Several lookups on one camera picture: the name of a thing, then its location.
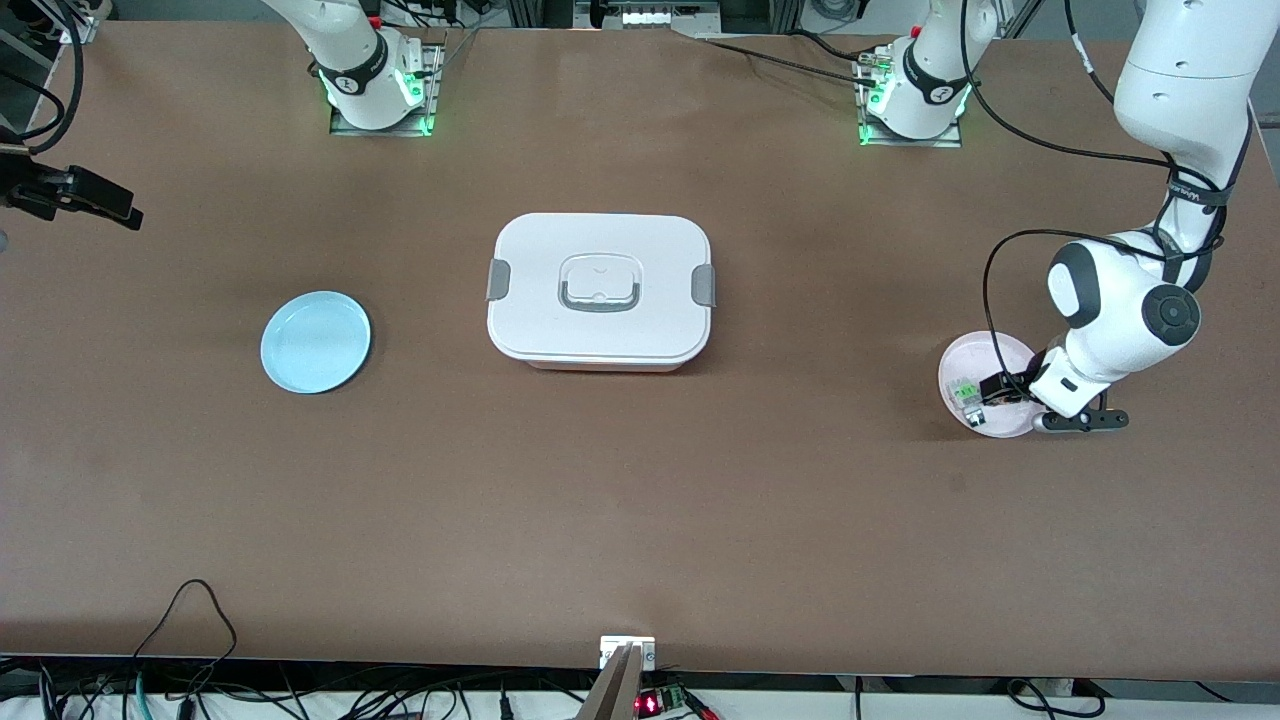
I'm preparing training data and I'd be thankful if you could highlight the circuit board with red light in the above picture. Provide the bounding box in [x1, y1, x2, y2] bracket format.
[636, 683, 691, 719]

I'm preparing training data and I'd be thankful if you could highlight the black cable on table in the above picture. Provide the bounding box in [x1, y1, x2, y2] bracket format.
[700, 38, 881, 86]

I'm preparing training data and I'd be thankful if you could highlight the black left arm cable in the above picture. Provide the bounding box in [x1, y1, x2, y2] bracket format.
[960, 0, 1251, 401]

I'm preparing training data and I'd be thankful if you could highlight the thin black looped cable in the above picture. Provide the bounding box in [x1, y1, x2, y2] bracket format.
[135, 579, 239, 691]

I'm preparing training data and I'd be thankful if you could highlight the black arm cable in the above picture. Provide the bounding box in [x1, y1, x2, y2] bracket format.
[960, 0, 1251, 401]
[0, 0, 83, 153]

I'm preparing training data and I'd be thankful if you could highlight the white lidded storage box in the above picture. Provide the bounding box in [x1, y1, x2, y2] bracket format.
[486, 212, 717, 373]

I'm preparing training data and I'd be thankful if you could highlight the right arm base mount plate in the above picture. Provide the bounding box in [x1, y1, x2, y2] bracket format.
[330, 40, 446, 136]

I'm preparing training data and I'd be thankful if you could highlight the pale pink round plate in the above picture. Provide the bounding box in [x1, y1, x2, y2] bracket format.
[938, 331, 1046, 439]

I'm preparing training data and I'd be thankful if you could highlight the light blue round plate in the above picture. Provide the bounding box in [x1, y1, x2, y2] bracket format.
[260, 291, 372, 395]

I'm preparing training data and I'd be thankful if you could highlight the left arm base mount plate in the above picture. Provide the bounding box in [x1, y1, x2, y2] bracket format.
[855, 50, 963, 148]

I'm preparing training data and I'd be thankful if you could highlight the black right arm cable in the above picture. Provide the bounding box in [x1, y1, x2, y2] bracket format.
[0, 0, 83, 153]

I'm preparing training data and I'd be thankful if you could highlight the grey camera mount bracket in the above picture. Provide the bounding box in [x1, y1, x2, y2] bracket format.
[578, 636, 657, 720]

